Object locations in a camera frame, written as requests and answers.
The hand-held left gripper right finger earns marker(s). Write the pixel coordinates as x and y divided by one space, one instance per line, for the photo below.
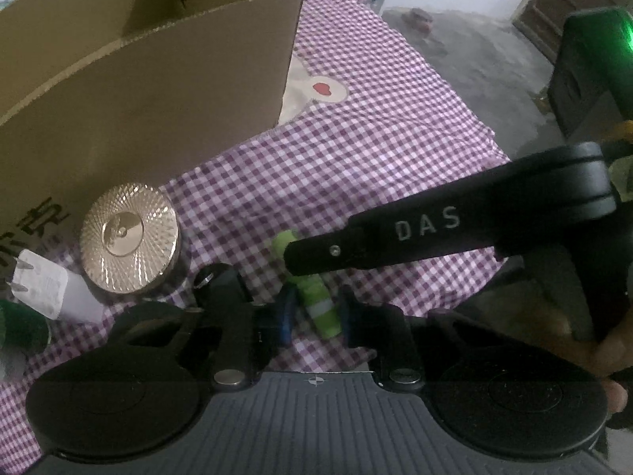
348 321

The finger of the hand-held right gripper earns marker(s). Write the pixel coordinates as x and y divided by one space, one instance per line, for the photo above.
445 217

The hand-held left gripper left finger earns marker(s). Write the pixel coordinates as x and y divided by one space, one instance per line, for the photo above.
286 319

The green white striped tube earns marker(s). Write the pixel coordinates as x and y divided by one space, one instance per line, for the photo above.
322 309

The jar with gold textured lid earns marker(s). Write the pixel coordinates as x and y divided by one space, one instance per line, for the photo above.
128 232

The white charger plug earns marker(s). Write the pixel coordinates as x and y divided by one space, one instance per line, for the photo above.
44 287

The brown cardboard box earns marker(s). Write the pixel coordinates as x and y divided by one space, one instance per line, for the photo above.
148 109

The person's right hand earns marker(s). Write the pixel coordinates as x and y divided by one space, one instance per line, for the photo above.
615 396

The brown wooden door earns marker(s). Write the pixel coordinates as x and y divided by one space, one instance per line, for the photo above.
568 0

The purple checked bed sheet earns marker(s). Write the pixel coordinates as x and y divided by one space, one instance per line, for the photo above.
371 133

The dark green bottle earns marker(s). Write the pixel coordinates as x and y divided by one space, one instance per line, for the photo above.
22 329

